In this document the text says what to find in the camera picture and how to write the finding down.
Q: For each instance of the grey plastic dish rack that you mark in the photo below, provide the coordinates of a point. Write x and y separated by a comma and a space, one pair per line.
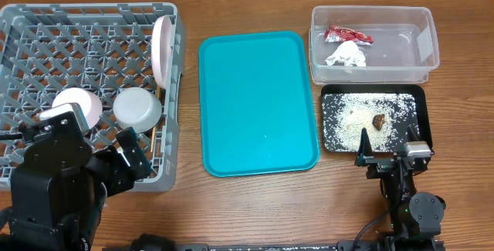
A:
104, 48

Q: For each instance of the red candy wrapper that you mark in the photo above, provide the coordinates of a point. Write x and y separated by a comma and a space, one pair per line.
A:
337, 33

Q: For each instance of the white round plate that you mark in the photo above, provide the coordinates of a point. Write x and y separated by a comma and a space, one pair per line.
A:
161, 49

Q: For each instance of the grey round bowl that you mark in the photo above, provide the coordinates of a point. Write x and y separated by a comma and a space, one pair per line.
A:
137, 108

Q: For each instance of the white tissue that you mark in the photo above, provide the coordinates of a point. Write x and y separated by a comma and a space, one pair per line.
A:
348, 54

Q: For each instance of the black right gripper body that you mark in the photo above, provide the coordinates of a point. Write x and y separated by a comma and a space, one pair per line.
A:
383, 167

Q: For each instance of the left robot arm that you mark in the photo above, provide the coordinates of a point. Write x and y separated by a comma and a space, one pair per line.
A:
59, 190

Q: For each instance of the white rice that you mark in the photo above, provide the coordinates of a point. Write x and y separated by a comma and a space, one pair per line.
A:
346, 114

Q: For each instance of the teal plastic tray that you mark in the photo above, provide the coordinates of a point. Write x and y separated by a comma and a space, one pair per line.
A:
256, 105

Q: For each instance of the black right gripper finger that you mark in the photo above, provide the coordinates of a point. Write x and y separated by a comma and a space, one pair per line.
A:
412, 134
365, 151

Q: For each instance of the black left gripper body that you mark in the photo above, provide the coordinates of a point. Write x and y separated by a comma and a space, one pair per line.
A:
113, 174

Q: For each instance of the clear plastic bin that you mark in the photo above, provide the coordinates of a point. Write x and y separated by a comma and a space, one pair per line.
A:
404, 49

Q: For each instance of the pink bowl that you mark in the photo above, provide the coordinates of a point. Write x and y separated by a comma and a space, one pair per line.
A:
89, 102

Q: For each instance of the brown food piece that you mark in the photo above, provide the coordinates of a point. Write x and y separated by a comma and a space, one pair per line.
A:
378, 121

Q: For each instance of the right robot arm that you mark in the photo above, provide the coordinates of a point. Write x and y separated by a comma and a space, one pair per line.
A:
415, 216

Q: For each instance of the black waste tray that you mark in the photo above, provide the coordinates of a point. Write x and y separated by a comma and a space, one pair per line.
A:
416, 91

